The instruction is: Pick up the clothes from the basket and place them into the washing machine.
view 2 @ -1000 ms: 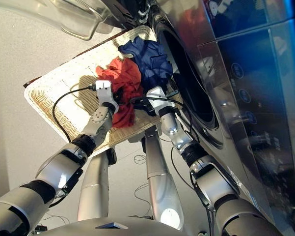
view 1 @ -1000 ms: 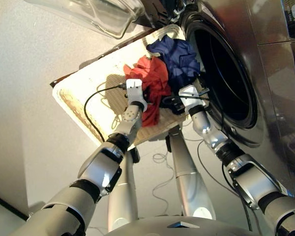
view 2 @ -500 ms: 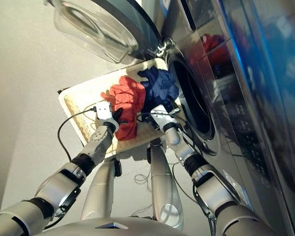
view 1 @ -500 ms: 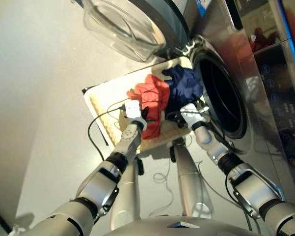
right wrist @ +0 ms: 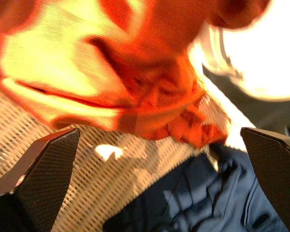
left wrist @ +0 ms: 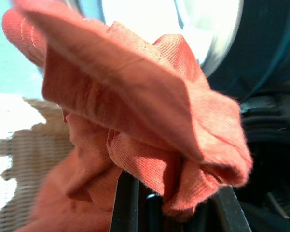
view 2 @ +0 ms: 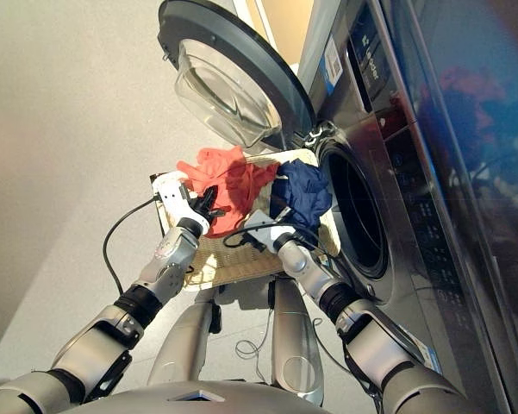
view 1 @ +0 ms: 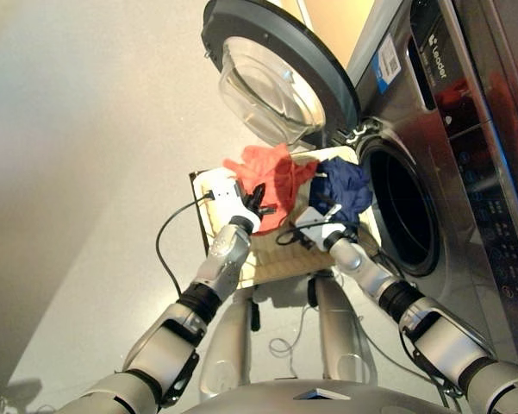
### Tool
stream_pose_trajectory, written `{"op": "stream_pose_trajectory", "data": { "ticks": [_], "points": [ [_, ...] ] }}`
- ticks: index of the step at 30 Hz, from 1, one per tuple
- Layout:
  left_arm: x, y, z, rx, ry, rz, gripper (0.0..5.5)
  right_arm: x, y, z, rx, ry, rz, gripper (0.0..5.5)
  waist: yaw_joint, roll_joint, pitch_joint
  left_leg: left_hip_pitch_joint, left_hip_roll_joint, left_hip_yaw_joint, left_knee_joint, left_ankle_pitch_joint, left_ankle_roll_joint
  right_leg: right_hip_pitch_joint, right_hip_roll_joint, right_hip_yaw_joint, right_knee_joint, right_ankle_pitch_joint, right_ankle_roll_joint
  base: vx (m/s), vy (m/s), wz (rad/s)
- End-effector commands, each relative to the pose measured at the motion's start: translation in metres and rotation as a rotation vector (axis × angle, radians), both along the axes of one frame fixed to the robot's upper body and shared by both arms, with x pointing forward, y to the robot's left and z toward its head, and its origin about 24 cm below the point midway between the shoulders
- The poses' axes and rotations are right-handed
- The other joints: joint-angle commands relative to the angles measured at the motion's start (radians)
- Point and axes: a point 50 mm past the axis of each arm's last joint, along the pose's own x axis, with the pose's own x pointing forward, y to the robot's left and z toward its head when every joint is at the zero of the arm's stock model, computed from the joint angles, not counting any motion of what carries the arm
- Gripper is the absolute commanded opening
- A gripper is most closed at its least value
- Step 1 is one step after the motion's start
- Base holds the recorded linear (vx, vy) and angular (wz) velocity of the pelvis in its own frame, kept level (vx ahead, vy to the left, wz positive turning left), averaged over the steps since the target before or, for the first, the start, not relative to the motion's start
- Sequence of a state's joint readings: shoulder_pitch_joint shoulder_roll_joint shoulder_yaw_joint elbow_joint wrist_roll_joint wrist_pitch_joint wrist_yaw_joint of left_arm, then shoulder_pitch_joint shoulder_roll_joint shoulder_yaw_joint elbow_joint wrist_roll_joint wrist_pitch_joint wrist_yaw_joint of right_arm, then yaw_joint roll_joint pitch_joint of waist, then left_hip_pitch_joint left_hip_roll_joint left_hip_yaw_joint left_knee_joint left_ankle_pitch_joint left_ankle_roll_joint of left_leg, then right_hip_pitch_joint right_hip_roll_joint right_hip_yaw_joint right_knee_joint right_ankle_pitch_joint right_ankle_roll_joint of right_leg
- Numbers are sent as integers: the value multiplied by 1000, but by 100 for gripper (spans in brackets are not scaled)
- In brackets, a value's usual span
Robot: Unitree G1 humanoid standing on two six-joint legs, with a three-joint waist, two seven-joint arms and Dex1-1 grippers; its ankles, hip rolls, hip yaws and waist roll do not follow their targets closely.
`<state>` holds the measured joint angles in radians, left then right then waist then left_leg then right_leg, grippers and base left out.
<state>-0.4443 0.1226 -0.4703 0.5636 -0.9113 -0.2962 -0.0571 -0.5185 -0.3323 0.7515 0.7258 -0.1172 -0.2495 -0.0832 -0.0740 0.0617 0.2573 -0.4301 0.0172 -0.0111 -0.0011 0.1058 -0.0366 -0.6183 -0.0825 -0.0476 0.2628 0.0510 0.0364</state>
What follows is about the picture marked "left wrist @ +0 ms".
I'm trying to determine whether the red garment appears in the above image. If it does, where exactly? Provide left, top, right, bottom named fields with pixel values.
left=1, top=0, right=254, bottom=232

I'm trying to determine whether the round washing machine door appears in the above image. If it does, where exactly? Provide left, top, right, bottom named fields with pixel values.
left=69, top=0, right=290, bottom=102

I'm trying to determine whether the pale woven laundry basket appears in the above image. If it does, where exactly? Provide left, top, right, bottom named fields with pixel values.
left=0, top=96, right=75, bottom=232

